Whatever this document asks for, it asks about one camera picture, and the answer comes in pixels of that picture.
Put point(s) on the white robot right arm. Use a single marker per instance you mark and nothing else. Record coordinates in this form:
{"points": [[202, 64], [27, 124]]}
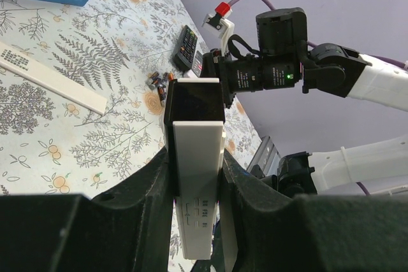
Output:
{"points": [[341, 72]]}

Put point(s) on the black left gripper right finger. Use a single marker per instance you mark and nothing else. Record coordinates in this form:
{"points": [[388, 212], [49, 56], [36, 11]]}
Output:
{"points": [[263, 230]]}

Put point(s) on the black tv remote control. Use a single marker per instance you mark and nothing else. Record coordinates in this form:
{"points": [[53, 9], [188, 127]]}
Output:
{"points": [[184, 50]]}

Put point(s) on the pile of aaa batteries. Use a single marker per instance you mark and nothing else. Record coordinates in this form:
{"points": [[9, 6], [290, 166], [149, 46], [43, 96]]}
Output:
{"points": [[159, 82]]}

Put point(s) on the grey ac remote control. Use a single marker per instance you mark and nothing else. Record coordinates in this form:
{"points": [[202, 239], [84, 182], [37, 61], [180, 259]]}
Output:
{"points": [[197, 63]]}

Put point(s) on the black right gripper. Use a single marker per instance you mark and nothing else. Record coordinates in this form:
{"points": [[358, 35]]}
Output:
{"points": [[250, 74]]}

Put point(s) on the white remote battery cover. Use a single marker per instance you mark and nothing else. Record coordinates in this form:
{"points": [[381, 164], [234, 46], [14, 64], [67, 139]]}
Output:
{"points": [[40, 74]]}

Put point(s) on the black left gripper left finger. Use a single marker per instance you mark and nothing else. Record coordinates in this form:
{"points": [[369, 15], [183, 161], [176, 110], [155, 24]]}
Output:
{"points": [[126, 228]]}

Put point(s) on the white slim remote control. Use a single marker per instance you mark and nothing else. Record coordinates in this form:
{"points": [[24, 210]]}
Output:
{"points": [[194, 127]]}

